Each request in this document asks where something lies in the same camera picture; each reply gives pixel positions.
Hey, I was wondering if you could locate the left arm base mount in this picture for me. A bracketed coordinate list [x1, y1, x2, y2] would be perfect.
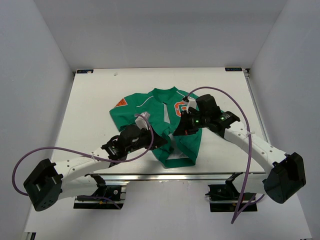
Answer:
[73, 173, 128, 210]

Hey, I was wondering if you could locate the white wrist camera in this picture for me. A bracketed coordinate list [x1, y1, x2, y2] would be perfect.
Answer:
[183, 96, 197, 113]
[135, 111, 150, 130]

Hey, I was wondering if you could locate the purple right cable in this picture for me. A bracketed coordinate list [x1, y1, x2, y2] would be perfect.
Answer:
[184, 86, 266, 225]

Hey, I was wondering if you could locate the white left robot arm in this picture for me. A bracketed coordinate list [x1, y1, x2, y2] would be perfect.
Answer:
[23, 125, 167, 212]

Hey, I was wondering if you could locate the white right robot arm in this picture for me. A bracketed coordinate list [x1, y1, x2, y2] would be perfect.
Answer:
[173, 94, 306, 204]

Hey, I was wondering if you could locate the aluminium right side rail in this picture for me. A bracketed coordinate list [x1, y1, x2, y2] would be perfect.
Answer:
[243, 68, 270, 143]

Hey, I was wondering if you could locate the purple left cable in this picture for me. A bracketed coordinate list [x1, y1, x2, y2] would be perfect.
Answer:
[12, 113, 155, 210]

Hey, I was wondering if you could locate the blue right corner label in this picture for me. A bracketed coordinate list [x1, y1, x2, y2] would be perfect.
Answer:
[224, 67, 243, 72]

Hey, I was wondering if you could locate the aluminium table edge rail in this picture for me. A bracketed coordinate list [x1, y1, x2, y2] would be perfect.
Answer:
[82, 171, 267, 183]

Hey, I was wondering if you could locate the blue corner label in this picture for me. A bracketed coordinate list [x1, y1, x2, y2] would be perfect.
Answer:
[76, 69, 94, 74]
[224, 67, 243, 72]

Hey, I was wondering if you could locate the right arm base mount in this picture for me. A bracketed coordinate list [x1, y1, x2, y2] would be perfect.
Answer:
[204, 172, 244, 213]

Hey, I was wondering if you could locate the blue left corner label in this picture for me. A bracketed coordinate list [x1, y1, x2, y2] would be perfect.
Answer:
[76, 69, 94, 74]

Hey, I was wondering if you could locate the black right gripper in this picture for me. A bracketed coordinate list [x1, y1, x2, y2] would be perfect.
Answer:
[174, 110, 210, 136]

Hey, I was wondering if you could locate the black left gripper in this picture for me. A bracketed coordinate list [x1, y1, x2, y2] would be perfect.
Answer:
[126, 125, 168, 154]

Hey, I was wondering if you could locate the purple cable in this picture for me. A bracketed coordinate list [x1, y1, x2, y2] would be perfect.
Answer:
[12, 113, 155, 210]
[184, 86, 266, 225]

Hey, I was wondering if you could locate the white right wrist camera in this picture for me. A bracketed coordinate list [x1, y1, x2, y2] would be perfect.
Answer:
[183, 96, 197, 113]

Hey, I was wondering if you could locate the green varsity jacket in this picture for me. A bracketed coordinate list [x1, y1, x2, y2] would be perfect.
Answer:
[109, 87, 202, 168]

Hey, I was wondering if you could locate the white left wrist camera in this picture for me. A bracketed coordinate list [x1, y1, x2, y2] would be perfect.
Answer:
[135, 111, 150, 130]

